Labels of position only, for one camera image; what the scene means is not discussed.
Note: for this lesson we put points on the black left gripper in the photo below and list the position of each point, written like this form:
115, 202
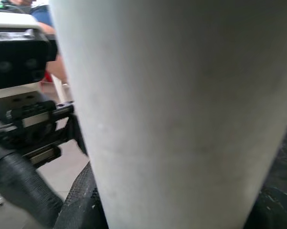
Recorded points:
31, 128

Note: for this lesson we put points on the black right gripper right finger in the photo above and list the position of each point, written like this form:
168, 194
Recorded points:
277, 186

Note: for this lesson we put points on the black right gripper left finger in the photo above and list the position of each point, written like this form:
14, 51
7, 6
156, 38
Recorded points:
82, 200

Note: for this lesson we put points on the white plastic table leg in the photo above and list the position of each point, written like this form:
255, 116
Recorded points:
176, 107

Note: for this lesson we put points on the seated person in shorts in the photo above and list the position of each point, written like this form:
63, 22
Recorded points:
44, 16

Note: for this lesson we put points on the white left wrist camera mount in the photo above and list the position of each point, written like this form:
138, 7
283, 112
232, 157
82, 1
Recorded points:
14, 55

